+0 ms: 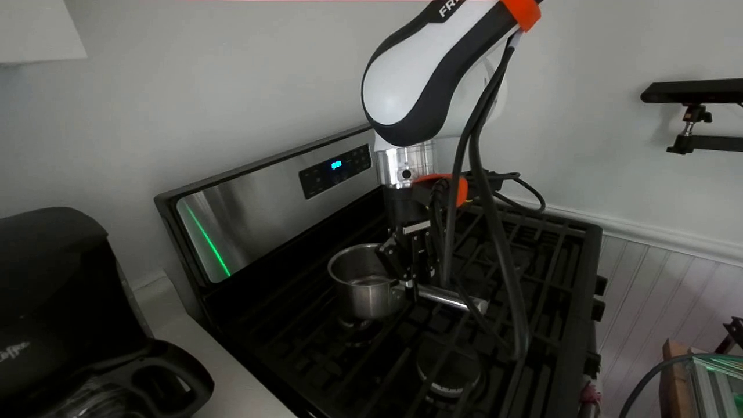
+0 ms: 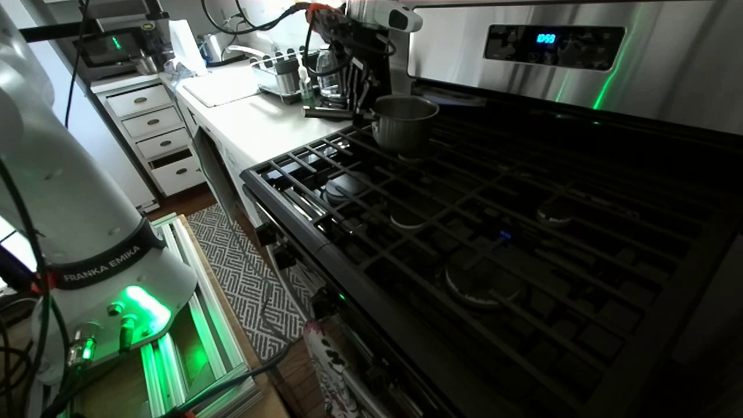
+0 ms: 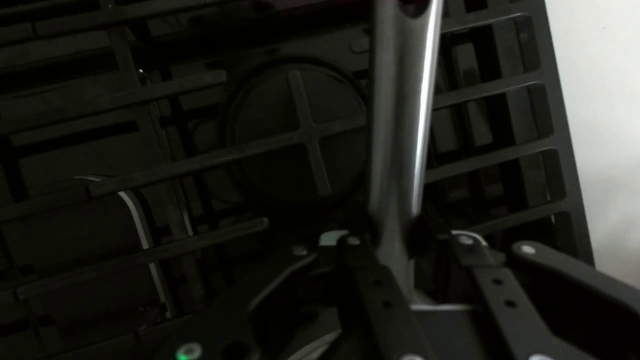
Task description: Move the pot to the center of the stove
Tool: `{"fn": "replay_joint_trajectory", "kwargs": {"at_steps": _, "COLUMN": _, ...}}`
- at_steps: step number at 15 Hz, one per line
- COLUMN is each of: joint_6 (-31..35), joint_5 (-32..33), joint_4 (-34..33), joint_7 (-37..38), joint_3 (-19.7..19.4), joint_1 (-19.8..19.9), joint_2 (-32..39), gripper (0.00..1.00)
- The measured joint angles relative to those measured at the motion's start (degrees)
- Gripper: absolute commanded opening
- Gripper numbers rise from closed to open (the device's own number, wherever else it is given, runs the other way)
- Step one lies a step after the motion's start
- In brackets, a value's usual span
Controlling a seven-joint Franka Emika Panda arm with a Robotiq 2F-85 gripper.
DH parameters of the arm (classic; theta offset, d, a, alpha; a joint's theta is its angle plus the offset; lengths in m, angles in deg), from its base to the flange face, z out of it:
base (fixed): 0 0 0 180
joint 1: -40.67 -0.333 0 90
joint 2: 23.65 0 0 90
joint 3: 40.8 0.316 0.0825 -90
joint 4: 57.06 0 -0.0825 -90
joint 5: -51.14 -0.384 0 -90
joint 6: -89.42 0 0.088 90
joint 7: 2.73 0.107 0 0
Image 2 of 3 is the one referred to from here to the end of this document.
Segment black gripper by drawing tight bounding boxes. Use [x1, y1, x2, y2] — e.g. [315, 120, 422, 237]
[323, 7, 394, 125]

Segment small silver saucepan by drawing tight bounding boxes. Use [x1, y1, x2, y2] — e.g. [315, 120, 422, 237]
[361, 94, 441, 155]

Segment black stove knob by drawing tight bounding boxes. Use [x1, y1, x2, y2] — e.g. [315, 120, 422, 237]
[311, 288, 344, 320]
[254, 221, 280, 249]
[271, 241, 301, 273]

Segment stainless steel gas stove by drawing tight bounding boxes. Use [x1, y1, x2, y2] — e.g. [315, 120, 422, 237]
[238, 0, 743, 418]

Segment clear glass jar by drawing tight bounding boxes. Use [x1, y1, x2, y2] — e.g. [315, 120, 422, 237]
[311, 50, 348, 105]

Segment black cast iron grate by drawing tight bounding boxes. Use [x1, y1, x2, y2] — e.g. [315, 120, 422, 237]
[253, 96, 543, 254]
[401, 138, 743, 418]
[332, 113, 646, 335]

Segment medium black burner cap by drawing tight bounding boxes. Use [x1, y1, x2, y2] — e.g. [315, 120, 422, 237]
[317, 169, 373, 209]
[533, 192, 604, 230]

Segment white kitchen counter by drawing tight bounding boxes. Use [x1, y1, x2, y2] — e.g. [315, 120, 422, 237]
[172, 58, 358, 228]

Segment small black burner cap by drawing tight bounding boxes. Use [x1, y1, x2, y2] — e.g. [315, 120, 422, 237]
[387, 204, 437, 235]

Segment white cutting board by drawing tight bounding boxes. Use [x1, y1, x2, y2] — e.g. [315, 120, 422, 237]
[179, 68, 262, 110]

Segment white paper bag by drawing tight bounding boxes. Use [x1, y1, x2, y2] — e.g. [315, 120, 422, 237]
[164, 17, 208, 76]

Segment white drawer cabinet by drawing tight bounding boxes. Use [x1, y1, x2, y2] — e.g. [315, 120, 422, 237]
[87, 73, 206, 217]

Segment black oven control panel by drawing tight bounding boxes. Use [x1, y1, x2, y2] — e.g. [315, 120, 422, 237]
[482, 22, 627, 74]

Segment large black burner cap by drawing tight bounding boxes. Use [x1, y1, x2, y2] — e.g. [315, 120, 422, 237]
[441, 245, 535, 314]

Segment grey patterned rug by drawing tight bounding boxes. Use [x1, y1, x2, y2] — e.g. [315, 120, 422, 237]
[182, 202, 311, 368]

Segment black electronic box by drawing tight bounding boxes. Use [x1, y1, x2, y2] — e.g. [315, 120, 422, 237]
[72, 25, 157, 81]

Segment printed dish towel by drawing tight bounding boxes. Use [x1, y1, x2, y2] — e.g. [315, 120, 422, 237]
[300, 319, 379, 418]

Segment black overhead cable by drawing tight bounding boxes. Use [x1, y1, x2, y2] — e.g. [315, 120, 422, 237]
[197, 0, 315, 38]

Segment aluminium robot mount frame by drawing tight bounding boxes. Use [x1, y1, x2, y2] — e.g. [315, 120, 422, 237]
[135, 212, 262, 418]

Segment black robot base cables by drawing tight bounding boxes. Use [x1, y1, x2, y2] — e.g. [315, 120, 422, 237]
[0, 159, 87, 418]

